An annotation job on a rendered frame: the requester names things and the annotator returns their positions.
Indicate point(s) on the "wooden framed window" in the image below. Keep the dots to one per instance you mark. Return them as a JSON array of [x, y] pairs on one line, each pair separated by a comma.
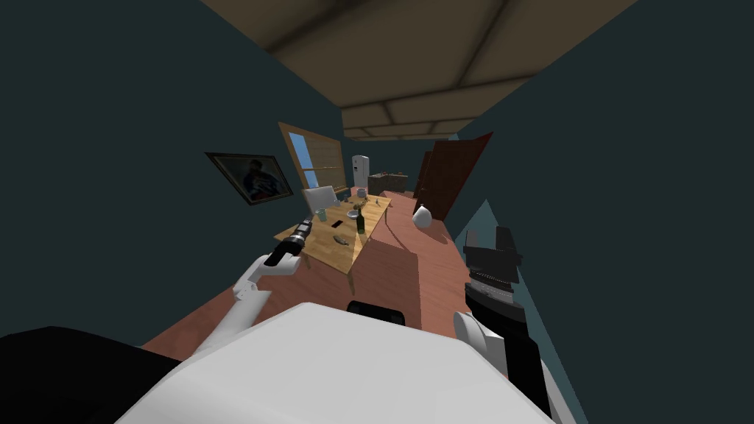
[[315, 159]]

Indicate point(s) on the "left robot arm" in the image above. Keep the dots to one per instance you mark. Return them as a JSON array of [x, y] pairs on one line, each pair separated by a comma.
[[248, 305]]

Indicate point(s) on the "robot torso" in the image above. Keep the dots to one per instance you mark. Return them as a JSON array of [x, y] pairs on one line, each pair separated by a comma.
[[330, 377]]

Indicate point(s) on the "dark kitchen counter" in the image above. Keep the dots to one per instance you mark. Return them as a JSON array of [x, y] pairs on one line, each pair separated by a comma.
[[389, 182]]

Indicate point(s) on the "white chair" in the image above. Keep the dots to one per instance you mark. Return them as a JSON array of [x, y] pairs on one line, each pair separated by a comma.
[[320, 197]]

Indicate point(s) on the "brown wooden door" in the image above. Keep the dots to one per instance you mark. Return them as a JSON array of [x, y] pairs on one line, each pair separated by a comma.
[[450, 174]]

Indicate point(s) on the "white refrigerator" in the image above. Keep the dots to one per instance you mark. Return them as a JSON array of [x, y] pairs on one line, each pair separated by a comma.
[[360, 171]]

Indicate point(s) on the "dark framed wall picture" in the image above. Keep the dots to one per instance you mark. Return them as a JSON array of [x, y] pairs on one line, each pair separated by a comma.
[[254, 178]]

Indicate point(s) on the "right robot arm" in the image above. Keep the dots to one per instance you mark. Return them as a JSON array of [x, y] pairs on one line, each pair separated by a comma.
[[500, 321]]

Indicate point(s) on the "wooden dining table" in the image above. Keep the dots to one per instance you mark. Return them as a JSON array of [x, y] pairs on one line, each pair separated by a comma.
[[330, 238]]

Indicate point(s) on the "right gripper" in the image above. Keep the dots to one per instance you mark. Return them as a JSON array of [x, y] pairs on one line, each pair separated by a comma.
[[493, 264]]

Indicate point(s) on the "white round bag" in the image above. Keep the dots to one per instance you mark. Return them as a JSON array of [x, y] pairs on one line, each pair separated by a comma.
[[422, 218]]

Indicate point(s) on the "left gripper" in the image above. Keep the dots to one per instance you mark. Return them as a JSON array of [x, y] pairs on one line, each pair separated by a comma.
[[304, 228]]

